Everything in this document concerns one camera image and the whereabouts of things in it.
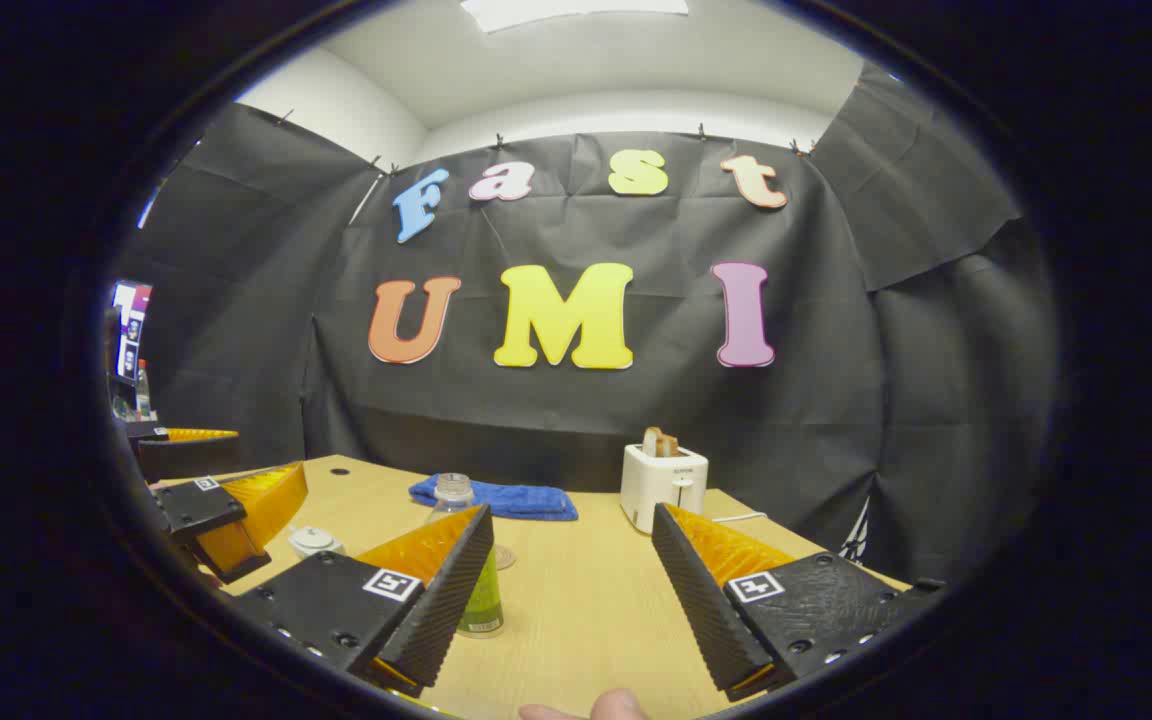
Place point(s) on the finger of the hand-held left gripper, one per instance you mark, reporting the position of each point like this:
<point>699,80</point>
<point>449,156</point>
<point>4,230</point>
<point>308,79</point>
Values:
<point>186,458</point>
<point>201,510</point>

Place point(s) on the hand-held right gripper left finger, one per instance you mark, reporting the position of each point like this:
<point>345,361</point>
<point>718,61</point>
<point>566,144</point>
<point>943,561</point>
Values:
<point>446,610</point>

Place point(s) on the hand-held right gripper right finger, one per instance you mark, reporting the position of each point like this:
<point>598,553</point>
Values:
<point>696,610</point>

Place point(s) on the green label water bottle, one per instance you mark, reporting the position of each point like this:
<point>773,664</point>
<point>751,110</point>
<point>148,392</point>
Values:
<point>484,600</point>

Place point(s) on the round printed coaster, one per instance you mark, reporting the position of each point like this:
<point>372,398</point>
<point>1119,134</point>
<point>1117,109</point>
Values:
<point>506,558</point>

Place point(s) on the white teacup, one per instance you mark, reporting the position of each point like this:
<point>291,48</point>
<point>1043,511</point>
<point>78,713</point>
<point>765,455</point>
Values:
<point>322,551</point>

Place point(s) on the red cap plastic bottle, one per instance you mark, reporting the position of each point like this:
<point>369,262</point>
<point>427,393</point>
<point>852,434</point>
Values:
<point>143,390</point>

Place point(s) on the white toaster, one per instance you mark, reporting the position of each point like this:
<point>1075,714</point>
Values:
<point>661,485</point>

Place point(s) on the blue towel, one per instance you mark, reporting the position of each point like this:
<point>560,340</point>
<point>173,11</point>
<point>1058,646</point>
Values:
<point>521,498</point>

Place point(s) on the computer monitor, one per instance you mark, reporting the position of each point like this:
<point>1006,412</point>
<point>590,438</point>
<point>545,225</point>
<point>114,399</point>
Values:
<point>129,330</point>

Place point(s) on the bread slice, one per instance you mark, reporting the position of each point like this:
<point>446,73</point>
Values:
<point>652,441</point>
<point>671,445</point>

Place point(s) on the black backdrop cloth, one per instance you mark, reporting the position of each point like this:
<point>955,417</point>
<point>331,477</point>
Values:
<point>586,420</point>

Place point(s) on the ceiling light panel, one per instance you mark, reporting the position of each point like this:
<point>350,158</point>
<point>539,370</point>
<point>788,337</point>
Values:
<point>576,10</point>

